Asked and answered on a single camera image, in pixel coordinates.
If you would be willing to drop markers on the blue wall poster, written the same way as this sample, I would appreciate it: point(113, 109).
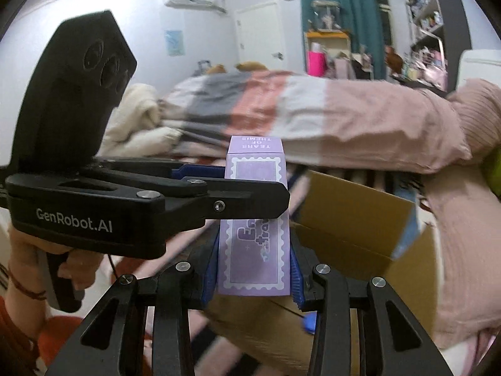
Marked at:
point(175, 42)

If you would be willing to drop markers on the teal curtain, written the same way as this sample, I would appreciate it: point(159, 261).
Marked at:
point(344, 11)

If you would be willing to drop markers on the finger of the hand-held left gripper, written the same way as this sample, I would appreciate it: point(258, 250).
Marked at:
point(242, 199)
point(195, 170)

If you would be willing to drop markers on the brown cardboard box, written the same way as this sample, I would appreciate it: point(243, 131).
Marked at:
point(352, 243)

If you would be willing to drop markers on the cream fluffy blanket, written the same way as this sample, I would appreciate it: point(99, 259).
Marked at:
point(137, 121)

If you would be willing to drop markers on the person's left forearm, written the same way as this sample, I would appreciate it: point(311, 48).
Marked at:
point(19, 337)

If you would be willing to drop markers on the green round object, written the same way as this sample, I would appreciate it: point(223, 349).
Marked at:
point(493, 176)

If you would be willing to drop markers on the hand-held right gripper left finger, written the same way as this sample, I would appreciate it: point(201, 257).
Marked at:
point(210, 278)

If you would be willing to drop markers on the pink knit blanket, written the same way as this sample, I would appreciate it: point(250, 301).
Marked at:
point(465, 223)

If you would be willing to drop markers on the black pole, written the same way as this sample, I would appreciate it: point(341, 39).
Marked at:
point(456, 27)

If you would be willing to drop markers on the yellow wooden shelf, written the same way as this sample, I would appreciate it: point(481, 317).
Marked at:
point(327, 41)

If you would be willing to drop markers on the striped pink grey blanket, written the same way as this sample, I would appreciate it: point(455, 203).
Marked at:
point(313, 113)

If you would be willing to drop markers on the purple printed carton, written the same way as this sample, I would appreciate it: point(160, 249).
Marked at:
point(254, 243)

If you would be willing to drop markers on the pink bin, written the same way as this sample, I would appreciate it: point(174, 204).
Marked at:
point(316, 62)

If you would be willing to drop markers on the cluttered shelving rack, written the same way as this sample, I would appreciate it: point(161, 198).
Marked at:
point(428, 27)

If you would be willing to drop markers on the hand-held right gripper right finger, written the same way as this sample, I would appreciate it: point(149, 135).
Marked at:
point(296, 278)

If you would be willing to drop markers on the white door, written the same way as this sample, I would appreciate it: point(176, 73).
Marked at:
point(260, 35)

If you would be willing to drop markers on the brown plush toy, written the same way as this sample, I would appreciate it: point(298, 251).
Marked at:
point(217, 69)
point(250, 65)

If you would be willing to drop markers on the person's left hand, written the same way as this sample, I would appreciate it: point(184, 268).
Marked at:
point(23, 254)

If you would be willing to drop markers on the white air conditioner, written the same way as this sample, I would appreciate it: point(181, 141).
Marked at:
point(193, 2)

